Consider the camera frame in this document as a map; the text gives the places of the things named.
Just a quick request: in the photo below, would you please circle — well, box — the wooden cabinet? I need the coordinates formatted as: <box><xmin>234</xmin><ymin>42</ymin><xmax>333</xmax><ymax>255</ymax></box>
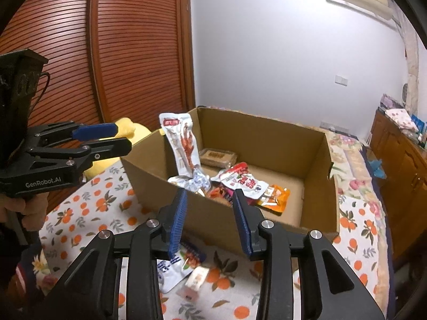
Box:
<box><xmin>369</xmin><ymin>108</ymin><xmax>427</xmax><ymax>264</ymax></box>

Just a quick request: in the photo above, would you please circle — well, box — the wooden slatted wardrobe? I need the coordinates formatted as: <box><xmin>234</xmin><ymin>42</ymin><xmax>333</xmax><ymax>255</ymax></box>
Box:
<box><xmin>0</xmin><ymin>0</ymin><xmax>197</xmax><ymax>134</ymax></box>

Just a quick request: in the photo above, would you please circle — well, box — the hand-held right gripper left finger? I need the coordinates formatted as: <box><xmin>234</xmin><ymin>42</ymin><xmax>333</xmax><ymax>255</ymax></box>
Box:
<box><xmin>43</xmin><ymin>188</ymin><xmax>189</xmax><ymax>320</ymax></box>

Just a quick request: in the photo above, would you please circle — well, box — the silver snack packet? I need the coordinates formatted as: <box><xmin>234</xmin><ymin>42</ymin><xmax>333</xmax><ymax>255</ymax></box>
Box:
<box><xmin>167</xmin><ymin>168</ymin><xmax>211</xmax><ymax>192</ymax></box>

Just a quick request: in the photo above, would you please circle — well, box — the brown cake packet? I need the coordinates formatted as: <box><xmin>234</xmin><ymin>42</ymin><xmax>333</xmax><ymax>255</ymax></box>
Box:
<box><xmin>199</xmin><ymin>147</ymin><xmax>238</xmax><ymax>168</ymax></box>

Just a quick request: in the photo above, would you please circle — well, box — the floral folded cloth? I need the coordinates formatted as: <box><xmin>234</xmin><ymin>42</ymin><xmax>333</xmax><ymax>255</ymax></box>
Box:
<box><xmin>385</xmin><ymin>107</ymin><xmax>419</xmax><ymax>132</ymax></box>

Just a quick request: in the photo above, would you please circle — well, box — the person's left hand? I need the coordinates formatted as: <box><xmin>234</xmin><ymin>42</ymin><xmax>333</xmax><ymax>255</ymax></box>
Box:
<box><xmin>0</xmin><ymin>191</ymin><xmax>49</xmax><ymax>232</ymax></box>

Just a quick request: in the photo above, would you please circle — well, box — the white red snack packet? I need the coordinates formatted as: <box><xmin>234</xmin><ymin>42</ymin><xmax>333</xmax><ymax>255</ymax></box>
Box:
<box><xmin>218</xmin><ymin>162</ymin><xmax>270</xmax><ymax>201</ymax></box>

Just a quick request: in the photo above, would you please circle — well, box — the purple patterned box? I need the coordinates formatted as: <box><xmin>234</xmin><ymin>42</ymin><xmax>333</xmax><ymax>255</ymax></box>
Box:
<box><xmin>380</xmin><ymin>94</ymin><xmax>401</xmax><ymax>109</ymax></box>

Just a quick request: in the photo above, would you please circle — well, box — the blue plastic bag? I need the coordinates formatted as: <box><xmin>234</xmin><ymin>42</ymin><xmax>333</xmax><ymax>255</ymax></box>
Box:
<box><xmin>367</xmin><ymin>158</ymin><xmax>387</xmax><ymax>179</ymax></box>

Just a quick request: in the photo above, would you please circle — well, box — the white blue snack packet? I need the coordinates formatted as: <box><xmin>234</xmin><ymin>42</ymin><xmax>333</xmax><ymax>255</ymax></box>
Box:
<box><xmin>157</xmin><ymin>251</ymin><xmax>191</xmax><ymax>294</ymax></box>

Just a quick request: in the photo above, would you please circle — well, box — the beige patterned curtain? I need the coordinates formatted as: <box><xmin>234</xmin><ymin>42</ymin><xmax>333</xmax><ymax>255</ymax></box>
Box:
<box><xmin>395</xmin><ymin>7</ymin><xmax>421</xmax><ymax>110</ymax></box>

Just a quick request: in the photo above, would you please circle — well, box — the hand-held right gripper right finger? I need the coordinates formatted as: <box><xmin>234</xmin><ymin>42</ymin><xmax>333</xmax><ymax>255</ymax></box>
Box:
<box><xmin>232</xmin><ymin>188</ymin><xmax>388</xmax><ymax>320</ymax></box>

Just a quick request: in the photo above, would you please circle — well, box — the person's left forearm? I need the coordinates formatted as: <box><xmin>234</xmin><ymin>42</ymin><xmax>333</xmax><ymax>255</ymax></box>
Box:
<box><xmin>0</xmin><ymin>227</ymin><xmax>44</xmax><ymax>307</ymax></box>

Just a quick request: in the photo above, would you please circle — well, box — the brown cardboard box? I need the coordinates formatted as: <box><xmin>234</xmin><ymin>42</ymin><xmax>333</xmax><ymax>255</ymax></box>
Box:
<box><xmin>120</xmin><ymin>106</ymin><xmax>341</xmax><ymax>244</ymax></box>

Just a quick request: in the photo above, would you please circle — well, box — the orange fruit print cloth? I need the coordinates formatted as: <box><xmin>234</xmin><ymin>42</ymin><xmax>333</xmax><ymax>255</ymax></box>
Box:
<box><xmin>38</xmin><ymin>165</ymin><xmax>394</xmax><ymax>320</ymax></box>

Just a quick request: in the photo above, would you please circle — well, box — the small pink white packet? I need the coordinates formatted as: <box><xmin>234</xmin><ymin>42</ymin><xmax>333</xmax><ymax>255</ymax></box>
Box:
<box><xmin>176</xmin><ymin>266</ymin><xmax>211</xmax><ymax>301</ymax></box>

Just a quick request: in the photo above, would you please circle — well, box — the white chicken feet packet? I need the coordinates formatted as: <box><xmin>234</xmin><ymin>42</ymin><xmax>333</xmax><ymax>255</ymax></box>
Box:
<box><xmin>158</xmin><ymin>111</ymin><xmax>202</xmax><ymax>178</ymax></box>

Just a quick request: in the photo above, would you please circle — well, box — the floral bed blanket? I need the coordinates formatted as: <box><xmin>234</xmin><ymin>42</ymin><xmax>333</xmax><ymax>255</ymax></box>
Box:
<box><xmin>320</xmin><ymin>128</ymin><xmax>388</xmax><ymax>214</ymax></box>

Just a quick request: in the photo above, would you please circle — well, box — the orange snack packet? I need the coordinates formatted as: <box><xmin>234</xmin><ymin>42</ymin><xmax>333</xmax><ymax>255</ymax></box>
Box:
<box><xmin>258</xmin><ymin>184</ymin><xmax>291</xmax><ymax>214</ymax></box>

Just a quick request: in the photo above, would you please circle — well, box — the yellow plush toy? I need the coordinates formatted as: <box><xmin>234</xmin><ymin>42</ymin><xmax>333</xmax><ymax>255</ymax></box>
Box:
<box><xmin>83</xmin><ymin>117</ymin><xmax>167</xmax><ymax>179</ymax></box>

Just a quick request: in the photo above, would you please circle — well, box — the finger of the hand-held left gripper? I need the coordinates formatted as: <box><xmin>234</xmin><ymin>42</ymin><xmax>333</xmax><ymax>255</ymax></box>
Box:
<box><xmin>26</xmin><ymin>137</ymin><xmax>133</xmax><ymax>167</ymax></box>
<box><xmin>28</xmin><ymin>121</ymin><xmax>121</xmax><ymax>146</ymax></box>

